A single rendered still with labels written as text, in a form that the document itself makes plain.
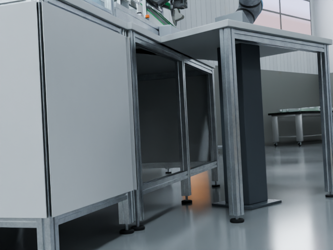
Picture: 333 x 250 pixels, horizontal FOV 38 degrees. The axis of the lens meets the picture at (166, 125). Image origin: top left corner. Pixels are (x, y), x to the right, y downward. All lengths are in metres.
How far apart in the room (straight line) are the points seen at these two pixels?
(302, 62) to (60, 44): 10.36
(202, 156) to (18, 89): 2.15
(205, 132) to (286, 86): 7.66
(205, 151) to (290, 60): 8.01
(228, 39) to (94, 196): 0.88
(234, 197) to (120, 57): 0.75
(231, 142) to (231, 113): 0.12
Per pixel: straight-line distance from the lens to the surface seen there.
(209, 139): 3.41
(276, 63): 10.79
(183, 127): 2.66
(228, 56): 2.07
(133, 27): 2.03
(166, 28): 2.56
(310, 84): 11.90
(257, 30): 2.23
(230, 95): 2.05
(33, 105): 1.44
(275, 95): 10.60
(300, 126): 9.54
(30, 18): 1.48
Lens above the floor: 0.40
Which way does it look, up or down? 1 degrees up
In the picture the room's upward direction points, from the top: 3 degrees counter-clockwise
